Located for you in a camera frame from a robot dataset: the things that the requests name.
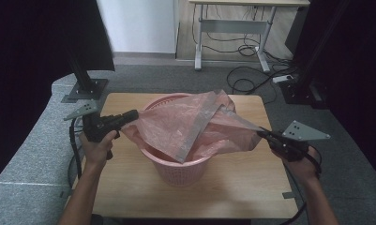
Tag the black curtain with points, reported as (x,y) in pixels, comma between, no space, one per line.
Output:
(363,78)
(26,62)

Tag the pink plastic trash bag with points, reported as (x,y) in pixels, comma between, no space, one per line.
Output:
(163,125)

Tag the white power strip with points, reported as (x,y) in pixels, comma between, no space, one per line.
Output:
(282,79)

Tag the white wall panel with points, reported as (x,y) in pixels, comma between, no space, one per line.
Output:
(138,25)

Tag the black stand with dark base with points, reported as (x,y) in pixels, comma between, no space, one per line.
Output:
(301,93)

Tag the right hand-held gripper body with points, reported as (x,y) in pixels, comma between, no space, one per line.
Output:
(296,134)

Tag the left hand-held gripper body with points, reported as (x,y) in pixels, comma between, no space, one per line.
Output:
(96,128)

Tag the person's right hand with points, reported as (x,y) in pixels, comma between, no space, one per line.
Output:
(303,170)

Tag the black stand with base plate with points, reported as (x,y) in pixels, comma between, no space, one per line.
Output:
(85,89)

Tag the grey tape strip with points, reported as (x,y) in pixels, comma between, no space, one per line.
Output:
(288,195)

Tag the pink plastic mesh basket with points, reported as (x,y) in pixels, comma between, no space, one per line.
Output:
(179,175)

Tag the desk with grey metal frame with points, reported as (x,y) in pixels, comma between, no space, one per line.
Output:
(232,26)

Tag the person's left hand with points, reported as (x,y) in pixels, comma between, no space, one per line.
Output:
(96,153)

